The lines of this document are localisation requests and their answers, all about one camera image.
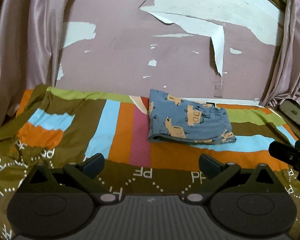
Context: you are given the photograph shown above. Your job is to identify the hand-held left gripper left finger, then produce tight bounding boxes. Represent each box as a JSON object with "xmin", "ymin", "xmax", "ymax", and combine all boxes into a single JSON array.
[{"xmin": 15, "ymin": 153, "xmax": 122, "ymax": 203}]

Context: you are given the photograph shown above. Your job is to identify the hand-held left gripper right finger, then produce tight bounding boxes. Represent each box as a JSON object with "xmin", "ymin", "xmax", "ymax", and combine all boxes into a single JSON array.
[{"xmin": 181, "ymin": 153, "xmax": 287, "ymax": 203}]

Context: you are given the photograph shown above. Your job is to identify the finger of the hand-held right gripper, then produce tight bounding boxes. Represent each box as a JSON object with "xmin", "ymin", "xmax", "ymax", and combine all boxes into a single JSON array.
[{"xmin": 268, "ymin": 141, "xmax": 300, "ymax": 181}]

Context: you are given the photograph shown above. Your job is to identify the blue printed pants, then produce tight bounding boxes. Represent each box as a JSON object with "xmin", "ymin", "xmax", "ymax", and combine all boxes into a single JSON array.
[{"xmin": 147, "ymin": 89, "xmax": 237, "ymax": 146}]

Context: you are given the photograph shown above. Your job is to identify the colourful striped blanket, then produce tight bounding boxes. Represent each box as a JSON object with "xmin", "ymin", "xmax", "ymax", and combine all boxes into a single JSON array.
[{"xmin": 0, "ymin": 84, "xmax": 300, "ymax": 240}]

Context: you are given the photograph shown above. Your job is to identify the white mattress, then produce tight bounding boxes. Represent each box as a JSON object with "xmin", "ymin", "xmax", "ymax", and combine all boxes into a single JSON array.
[{"xmin": 190, "ymin": 97, "xmax": 267, "ymax": 107}]

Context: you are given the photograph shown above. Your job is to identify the pink satin curtain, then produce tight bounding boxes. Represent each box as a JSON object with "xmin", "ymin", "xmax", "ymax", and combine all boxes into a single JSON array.
[
  {"xmin": 0, "ymin": 0, "xmax": 84, "ymax": 137},
  {"xmin": 261, "ymin": 0, "xmax": 300, "ymax": 107}
]

